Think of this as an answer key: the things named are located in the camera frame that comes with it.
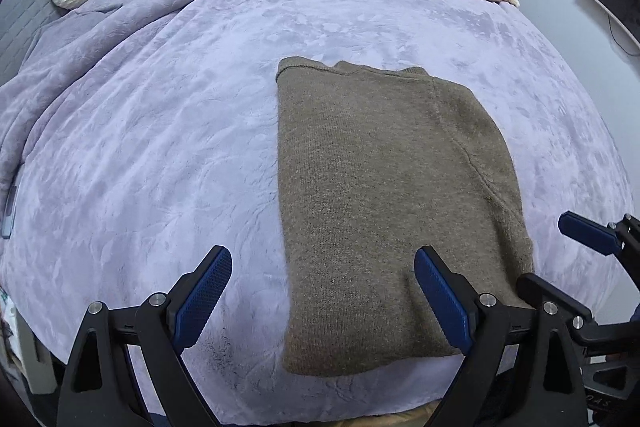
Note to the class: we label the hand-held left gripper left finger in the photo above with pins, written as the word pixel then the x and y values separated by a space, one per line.
pixel 202 297

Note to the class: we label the white bedside furniture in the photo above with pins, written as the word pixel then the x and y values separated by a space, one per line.
pixel 37 357

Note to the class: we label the grey quilted headboard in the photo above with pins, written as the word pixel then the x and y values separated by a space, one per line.
pixel 25 7

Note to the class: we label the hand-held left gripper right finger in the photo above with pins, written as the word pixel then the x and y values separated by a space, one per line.
pixel 442 299

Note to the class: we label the olive brown knit sweater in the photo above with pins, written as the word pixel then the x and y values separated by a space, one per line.
pixel 380 207

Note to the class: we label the lavender plush blanket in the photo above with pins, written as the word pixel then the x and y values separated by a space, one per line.
pixel 150 132

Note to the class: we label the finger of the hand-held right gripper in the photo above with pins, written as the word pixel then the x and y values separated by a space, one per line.
pixel 585 229
pixel 555 294

